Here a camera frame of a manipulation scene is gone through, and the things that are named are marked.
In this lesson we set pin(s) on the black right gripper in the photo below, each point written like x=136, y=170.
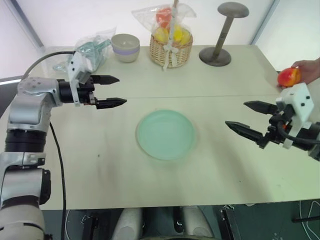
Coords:
x=277, y=130

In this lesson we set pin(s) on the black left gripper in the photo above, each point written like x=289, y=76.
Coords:
x=86, y=93

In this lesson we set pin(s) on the red and yellow peach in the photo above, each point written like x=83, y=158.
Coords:
x=288, y=77

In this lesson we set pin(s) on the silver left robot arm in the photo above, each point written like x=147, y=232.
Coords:
x=27, y=110

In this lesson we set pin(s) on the pale green round plate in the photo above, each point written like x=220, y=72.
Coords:
x=165, y=135

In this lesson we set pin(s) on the yellow item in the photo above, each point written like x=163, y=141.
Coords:
x=161, y=34
x=181, y=35

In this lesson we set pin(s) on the red item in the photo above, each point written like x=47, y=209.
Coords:
x=163, y=16

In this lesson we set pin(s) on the person's bare hand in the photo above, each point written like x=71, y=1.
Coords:
x=311, y=70

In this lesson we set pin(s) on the clear bag with teal items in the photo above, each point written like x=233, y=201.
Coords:
x=97, y=53

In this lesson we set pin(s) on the beige bowl with lilac band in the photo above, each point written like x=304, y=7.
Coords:
x=125, y=48

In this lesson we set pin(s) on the white ribbon bow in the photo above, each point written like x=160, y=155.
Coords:
x=170, y=50

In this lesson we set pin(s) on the woven wicker basket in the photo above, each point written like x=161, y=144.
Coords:
x=180, y=56

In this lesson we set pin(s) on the grey mushroom-shaped stand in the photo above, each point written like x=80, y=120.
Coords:
x=220, y=45

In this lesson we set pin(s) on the clear plastic wrap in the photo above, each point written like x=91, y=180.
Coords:
x=145, y=17

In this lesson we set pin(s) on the black rod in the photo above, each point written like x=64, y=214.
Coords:
x=307, y=219

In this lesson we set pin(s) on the pale rounded shape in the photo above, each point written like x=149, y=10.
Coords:
x=197, y=222
x=127, y=223

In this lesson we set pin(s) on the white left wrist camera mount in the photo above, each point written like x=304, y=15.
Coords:
x=75, y=66

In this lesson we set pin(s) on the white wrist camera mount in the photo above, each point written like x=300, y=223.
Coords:
x=75, y=66
x=301, y=102

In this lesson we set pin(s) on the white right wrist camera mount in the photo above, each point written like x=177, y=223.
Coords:
x=301, y=102

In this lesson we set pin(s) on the grey window frame bar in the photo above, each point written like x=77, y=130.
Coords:
x=265, y=22
x=25, y=23

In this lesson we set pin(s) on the black bracket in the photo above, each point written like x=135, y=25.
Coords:
x=228, y=223
x=90, y=227

